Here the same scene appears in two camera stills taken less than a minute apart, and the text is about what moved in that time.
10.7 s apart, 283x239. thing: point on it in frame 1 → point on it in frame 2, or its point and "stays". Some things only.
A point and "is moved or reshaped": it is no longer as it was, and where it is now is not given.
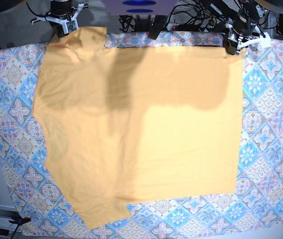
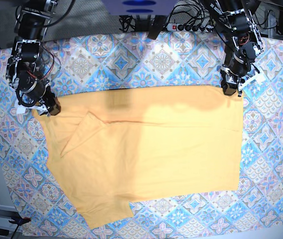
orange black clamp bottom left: x=21 y=221 stays
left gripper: x=67 y=18 → x=39 y=95
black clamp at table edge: x=157 y=25 stays
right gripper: x=262 y=39 → x=234 y=71
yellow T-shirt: x=127 y=125 is moved or reshaped
